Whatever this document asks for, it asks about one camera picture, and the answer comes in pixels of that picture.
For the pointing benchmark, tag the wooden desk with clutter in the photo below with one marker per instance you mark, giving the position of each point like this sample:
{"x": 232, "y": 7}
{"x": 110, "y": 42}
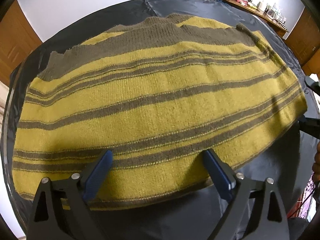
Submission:
{"x": 245, "y": 6}

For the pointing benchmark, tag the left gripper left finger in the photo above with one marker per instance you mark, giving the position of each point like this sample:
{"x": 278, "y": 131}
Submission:
{"x": 60, "y": 207}

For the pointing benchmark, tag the black satin bed sheet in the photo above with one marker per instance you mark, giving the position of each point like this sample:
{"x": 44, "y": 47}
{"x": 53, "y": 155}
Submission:
{"x": 288, "y": 161}

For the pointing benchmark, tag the wooden wardrobe cabinets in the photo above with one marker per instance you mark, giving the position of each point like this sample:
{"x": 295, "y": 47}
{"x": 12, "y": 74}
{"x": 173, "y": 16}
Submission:
{"x": 304, "y": 43}

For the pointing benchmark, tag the red floral bedding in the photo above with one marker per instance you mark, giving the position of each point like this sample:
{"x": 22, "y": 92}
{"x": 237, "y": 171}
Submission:
{"x": 303, "y": 205}

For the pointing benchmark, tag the mustard striped knit sweater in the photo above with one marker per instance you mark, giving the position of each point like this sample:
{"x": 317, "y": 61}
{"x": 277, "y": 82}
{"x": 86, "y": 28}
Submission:
{"x": 157, "y": 94}

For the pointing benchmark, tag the brown wooden door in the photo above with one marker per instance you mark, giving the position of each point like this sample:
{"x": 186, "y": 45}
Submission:
{"x": 18, "y": 40}

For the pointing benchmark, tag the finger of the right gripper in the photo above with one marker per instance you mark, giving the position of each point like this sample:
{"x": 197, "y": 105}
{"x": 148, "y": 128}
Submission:
{"x": 311, "y": 126}
{"x": 313, "y": 85}

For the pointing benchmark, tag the person's right hand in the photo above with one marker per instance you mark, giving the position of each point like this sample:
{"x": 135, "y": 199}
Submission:
{"x": 316, "y": 164}

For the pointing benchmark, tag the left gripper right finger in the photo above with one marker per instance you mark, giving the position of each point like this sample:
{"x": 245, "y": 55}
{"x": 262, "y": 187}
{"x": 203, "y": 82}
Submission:
{"x": 268, "y": 218}

